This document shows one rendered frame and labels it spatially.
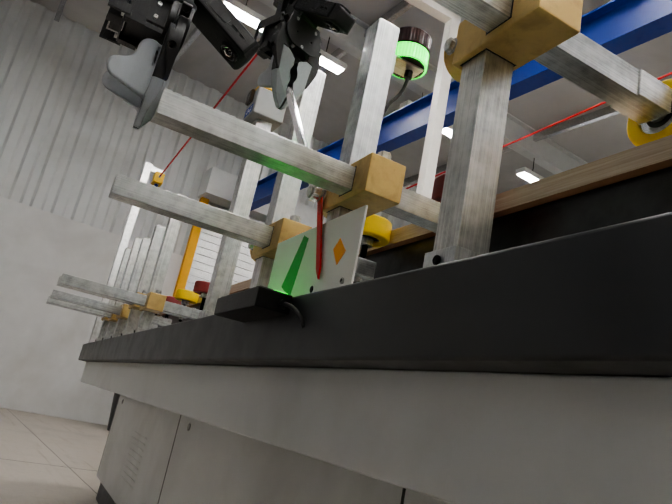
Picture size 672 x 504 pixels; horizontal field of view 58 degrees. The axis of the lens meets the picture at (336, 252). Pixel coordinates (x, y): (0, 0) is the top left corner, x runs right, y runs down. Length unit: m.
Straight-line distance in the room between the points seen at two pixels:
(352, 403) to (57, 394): 7.75
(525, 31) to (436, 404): 0.33
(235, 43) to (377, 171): 0.22
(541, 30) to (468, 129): 0.10
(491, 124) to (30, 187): 8.06
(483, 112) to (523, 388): 0.26
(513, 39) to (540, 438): 0.35
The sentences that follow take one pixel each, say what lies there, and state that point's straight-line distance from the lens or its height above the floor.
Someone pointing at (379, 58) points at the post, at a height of 1.04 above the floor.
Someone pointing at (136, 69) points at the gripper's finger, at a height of 0.87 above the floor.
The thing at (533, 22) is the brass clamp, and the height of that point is 0.92.
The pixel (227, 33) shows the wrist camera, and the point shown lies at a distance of 0.73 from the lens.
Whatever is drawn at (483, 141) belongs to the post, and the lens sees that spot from 0.57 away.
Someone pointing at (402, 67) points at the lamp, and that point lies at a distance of 0.90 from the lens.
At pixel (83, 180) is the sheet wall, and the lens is 8.61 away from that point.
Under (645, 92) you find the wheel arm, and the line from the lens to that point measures 0.70.
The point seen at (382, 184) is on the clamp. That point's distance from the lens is 0.71.
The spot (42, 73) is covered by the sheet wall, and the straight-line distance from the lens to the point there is 8.93.
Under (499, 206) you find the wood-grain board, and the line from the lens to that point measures 0.84.
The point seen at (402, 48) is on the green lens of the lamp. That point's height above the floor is 1.08.
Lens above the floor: 0.56
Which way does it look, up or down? 16 degrees up
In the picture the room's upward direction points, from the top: 12 degrees clockwise
